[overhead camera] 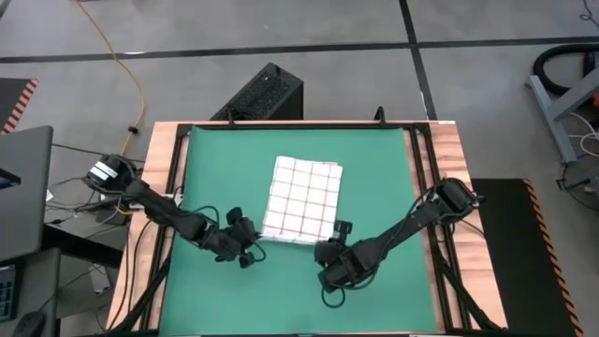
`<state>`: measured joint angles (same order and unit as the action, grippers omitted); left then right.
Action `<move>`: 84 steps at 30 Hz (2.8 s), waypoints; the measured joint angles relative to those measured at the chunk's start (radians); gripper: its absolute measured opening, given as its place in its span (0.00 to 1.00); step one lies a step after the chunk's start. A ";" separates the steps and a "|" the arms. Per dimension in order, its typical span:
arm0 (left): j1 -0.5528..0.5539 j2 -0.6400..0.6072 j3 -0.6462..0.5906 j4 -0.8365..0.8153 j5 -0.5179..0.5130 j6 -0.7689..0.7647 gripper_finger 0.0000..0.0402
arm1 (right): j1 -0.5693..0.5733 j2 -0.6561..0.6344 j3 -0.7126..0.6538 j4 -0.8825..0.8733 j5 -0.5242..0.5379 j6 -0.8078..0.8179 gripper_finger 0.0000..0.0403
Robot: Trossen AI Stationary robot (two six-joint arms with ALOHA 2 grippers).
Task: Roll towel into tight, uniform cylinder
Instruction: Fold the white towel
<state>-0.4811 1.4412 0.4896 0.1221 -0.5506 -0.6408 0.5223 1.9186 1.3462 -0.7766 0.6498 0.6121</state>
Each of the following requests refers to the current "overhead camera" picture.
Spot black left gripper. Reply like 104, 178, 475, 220
203, 208, 261, 262

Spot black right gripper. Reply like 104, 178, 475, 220
315, 238, 378, 292

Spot white red-checked towel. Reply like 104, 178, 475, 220
260, 154, 344, 246

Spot green table mat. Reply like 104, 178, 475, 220
158, 125, 439, 336

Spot black computer tower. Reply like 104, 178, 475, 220
210, 62, 304, 122

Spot large black hazard-striped mat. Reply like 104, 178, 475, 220
470, 177, 585, 337

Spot grey desk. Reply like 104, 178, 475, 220
0, 247, 62, 337

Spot grey laptop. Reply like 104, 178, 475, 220
0, 125, 54, 263

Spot black computer mouse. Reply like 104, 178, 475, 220
11, 311, 48, 337

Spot round fan base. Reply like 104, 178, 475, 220
556, 154, 599, 214

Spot grey metal stand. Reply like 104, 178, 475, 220
526, 65, 599, 165

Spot small black hazard-striped mat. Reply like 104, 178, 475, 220
0, 78, 39, 136

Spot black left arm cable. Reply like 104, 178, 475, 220
194, 204, 268, 263

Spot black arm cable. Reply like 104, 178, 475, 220
320, 280, 347, 309
194, 204, 268, 263

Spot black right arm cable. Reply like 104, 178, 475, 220
320, 280, 347, 309

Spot black floor cable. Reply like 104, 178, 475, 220
51, 142, 111, 159

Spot yellow floor cable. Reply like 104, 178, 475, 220
74, 0, 146, 216

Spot white cables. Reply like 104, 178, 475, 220
568, 111, 599, 158

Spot black hose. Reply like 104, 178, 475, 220
533, 42, 599, 97

